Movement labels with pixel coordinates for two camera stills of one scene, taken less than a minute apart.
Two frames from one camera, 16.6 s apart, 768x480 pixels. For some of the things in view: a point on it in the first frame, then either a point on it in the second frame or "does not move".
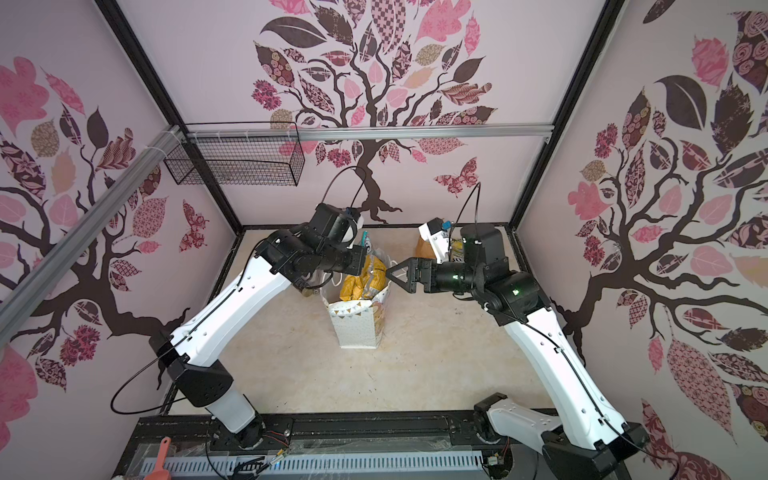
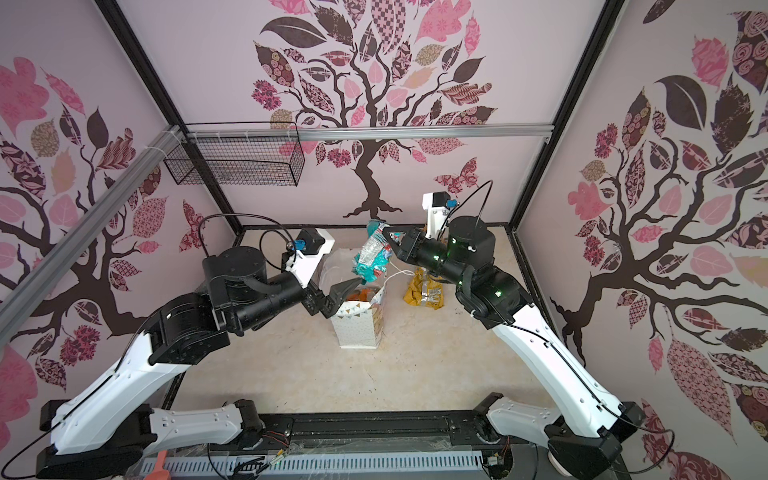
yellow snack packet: x=372 y=279 → x=425 y=289
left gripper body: x=352 y=259 → x=312 y=297
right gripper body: x=429 y=266 → x=415 y=248
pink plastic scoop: x=159 y=472 does not move
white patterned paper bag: x=360 y=323 does not move
